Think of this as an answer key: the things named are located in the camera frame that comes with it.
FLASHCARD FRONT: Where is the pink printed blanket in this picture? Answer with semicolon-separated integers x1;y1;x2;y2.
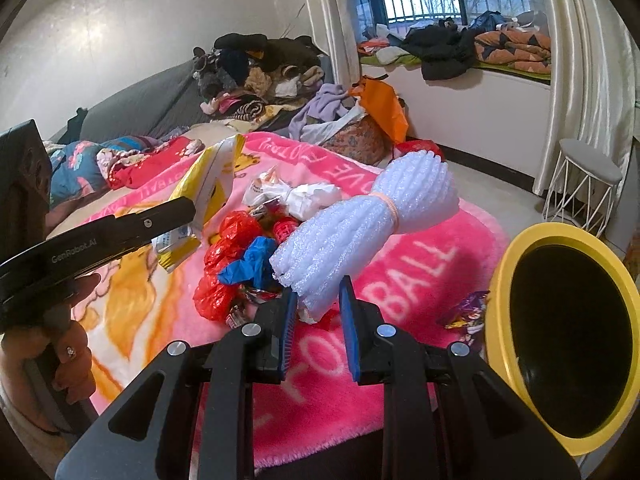
45;130;511;472

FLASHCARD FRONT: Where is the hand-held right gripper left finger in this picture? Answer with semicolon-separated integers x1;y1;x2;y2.
55;289;301;480

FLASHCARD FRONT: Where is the yellow bin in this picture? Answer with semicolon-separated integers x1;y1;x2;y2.
482;223;640;457

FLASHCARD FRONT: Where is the cream curtain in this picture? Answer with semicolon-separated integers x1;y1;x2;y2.
295;0;363;86
532;0;640;201

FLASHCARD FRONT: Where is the red can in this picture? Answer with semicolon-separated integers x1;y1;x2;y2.
272;215;302;242

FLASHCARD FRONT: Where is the white crumpled plastic bag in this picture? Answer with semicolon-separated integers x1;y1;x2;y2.
243;167;343;222

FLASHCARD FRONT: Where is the white wire stool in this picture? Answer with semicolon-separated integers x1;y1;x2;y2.
542;138;625;238

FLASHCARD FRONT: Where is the red plastic bag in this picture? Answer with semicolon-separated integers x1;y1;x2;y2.
192;210;281;322

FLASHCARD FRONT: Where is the small clothes heap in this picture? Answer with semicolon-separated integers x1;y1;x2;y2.
357;24;412;66

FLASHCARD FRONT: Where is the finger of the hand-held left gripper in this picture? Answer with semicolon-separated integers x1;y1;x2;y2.
117;237;162;267
114;197;197;255

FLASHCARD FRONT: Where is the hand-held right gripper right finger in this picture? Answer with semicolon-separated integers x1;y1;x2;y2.
338;276;583;480

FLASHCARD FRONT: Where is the shiny red bag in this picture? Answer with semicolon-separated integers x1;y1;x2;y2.
394;139;446;163

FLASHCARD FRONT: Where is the person's left hand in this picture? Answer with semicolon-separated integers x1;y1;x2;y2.
0;272;102;436

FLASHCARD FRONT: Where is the white foam net bundle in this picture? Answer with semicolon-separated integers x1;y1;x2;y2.
269;152;461;324

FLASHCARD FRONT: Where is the red printed cloth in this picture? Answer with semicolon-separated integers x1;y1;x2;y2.
107;137;206;190

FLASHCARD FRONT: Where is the yellow snack bag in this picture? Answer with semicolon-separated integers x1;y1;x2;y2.
155;134;246;273

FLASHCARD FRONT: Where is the black jacket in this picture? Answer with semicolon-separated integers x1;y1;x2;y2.
400;17;481;81

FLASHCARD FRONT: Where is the large pile of clothes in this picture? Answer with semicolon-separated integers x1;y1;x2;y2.
192;32;331;122

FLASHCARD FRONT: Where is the large purple candy wrapper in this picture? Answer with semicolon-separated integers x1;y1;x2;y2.
436;290;491;345

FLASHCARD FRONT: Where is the purple cloth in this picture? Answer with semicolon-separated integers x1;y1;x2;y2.
289;82;361;141

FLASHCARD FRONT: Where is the blue plastic bag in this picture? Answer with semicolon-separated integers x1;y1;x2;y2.
217;236;278;288

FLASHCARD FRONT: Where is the orange patterned quilt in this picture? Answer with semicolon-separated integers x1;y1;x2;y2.
472;27;553;75

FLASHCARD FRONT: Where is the blue floral quilt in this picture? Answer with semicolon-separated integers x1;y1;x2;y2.
47;135;161;206

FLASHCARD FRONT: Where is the grey sofa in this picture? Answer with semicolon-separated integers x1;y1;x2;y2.
57;57;331;146

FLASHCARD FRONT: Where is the orange bag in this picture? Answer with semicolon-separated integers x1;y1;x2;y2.
348;76;410;146

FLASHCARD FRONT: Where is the person's left forearm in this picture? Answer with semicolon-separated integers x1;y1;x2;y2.
0;395;76;467

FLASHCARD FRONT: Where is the floral fabric bag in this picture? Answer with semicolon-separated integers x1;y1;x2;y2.
320;115;396;166

